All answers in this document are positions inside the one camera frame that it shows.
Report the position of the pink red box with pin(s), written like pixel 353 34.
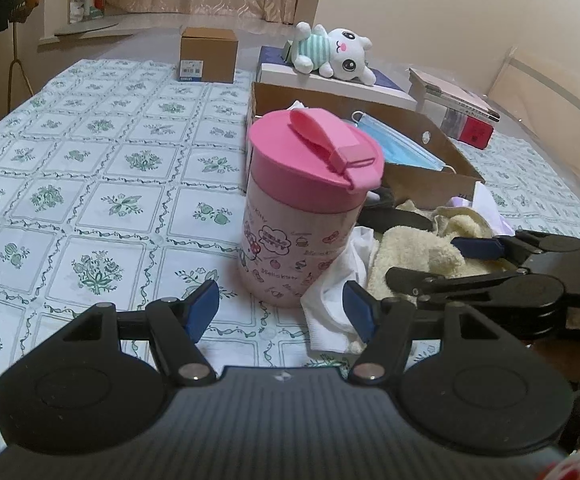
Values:
pixel 472 132

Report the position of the blue face mask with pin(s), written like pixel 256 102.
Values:
pixel 399 145

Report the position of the white plush bunny toy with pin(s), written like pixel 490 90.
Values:
pixel 340 50

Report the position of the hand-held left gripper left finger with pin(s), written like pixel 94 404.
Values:
pixel 202 310

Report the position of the yellow towel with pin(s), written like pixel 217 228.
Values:
pixel 409 250

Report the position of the plastic wrapped wooden board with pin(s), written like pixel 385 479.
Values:
pixel 554 85

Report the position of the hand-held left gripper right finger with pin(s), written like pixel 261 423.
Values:
pixel 359 310

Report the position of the flat white and blue box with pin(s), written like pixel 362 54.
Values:
pixel 280 72

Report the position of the green floral tablecloth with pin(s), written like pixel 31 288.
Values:
pixel 70 210

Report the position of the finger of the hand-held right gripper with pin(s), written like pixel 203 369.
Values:
pixel 479 248
pixel 419 284

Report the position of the thin metal stand leg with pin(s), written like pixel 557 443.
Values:
pixel 20 67

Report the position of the white cloth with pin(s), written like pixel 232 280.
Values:
pixel 335 300

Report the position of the small brown cardboard box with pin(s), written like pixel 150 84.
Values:
pixel 210 50

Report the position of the brown cardboard tray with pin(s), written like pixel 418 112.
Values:
pixel 280 95

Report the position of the pink lidded cup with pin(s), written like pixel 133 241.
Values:
pixel 300 220

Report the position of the pale pink cover book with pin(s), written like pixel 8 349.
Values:
pixel 449 92

